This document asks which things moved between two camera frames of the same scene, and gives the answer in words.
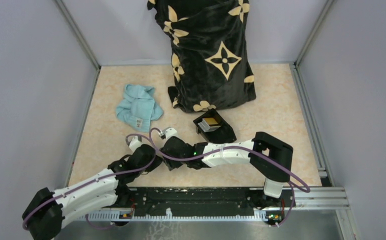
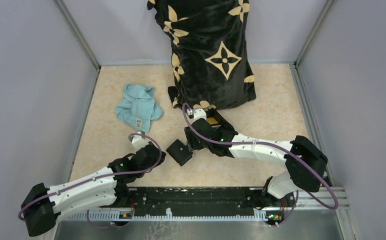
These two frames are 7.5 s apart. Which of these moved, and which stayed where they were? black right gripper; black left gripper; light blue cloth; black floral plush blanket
Moved: black right gripper
Stayed: black floral plush blanket; black left gripper; light blue cloth
